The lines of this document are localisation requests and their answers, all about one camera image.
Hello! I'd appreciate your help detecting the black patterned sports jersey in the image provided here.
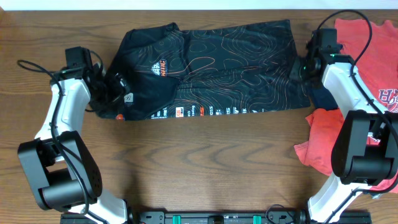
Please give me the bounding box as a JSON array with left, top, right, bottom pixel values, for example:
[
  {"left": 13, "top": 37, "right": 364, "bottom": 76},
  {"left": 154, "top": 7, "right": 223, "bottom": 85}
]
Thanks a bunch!
[{"left": 96, "top": 20, "right": 310, "bottom": 121}]

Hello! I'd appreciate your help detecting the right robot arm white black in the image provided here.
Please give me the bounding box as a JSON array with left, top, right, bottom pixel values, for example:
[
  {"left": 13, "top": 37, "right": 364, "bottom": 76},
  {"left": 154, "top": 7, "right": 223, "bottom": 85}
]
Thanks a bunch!
[{"left": 289, "top": 54, "right": 397, "bottom": 223}]

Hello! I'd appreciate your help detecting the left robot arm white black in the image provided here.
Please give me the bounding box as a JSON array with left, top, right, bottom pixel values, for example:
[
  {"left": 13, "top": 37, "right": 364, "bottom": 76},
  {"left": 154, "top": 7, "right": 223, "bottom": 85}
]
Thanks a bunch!
[{"left": 17, "top": 72, "right": 131, "bottom": 223}]

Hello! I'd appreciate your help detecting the navy blue garment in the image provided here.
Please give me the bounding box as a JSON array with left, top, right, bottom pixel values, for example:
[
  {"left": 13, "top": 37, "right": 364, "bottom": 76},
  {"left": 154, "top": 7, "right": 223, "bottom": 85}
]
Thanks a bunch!
[{"left": 306, "top": 85, "right": 338, "bottom": 111}]

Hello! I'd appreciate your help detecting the red printed t-shirt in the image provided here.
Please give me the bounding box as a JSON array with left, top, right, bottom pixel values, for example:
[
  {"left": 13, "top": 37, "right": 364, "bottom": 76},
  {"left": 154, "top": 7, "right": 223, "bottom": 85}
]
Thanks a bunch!
[{"left": 294, "top": 19, "right": 397, "bottom": 175}]

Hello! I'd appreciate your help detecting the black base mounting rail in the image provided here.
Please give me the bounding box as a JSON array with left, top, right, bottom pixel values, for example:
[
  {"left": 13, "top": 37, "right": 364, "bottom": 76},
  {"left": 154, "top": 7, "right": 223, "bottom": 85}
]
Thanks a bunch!
[{"left": 60, "top": 208, "right": 373, "bottom": 224}]

